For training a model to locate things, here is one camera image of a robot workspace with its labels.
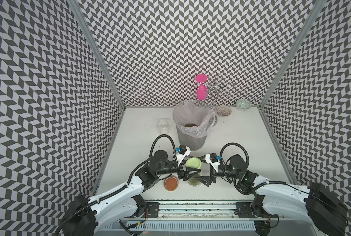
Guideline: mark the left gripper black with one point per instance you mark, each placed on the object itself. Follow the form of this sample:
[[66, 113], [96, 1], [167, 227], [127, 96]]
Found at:
[[184, 174]]

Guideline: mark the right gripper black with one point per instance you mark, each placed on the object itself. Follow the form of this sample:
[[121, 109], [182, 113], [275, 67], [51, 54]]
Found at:
[[204, 179]]

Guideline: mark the glass jar with beans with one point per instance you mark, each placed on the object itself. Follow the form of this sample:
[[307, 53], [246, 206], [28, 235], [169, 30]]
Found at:
[[193, 182]]

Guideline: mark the brown jar lid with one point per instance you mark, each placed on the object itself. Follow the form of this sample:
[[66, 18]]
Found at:
[[171, 183]]

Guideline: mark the grey mesh trash bin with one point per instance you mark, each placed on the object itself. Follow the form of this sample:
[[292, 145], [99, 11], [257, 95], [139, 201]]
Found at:
[[192, 143]]

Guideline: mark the glass jar of mung beans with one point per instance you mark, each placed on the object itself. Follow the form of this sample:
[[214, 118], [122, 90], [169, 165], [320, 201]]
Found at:
[[162, 126]]

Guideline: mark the green jar lid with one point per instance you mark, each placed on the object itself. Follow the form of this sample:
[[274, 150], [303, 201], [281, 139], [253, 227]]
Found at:
[[194, 162]]

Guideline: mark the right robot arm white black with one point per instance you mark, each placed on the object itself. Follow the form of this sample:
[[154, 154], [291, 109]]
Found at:
[[314, 204]]

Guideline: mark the clear plastic bin liner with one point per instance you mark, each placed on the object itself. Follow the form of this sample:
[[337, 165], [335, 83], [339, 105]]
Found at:
[[194, 118]]

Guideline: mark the small brown glass bowl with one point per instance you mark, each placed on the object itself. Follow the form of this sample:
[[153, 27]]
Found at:
[[223, 110]]

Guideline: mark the pink plastic wine glass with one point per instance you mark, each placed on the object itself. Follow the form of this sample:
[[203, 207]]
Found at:
[[202, 90]]

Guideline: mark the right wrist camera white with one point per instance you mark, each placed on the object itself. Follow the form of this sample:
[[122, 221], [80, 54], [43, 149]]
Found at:
[[213, 160]]

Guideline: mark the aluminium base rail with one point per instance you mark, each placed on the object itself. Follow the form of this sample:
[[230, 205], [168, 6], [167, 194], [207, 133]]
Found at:
[[206, 218]]

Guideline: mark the silver wire glass rack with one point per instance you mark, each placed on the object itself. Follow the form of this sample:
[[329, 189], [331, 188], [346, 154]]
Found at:
[[217, 89]]

